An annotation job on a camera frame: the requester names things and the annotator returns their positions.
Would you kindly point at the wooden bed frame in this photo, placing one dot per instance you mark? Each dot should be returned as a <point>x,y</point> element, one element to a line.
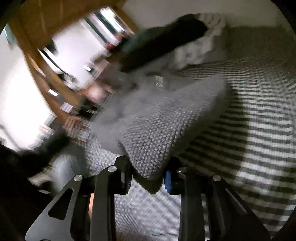
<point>34,23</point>

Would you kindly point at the pink white plush toy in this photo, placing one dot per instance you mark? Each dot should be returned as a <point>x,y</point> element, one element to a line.
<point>98,90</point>

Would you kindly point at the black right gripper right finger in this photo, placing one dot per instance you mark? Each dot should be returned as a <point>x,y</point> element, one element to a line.
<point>209,206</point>

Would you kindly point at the white striped cloth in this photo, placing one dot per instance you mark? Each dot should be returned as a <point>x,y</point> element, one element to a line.
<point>210,48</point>

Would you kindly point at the black white checkered bedsheet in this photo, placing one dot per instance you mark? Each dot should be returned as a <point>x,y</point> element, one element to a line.
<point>253,143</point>

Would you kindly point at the black garment on bed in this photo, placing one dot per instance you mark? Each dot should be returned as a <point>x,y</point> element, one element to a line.
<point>183,30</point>

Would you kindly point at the grey knitted sweater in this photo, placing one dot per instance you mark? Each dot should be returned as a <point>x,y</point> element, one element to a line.
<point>150,124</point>

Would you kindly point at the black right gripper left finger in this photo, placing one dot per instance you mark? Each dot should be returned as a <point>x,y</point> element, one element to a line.
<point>84,209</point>

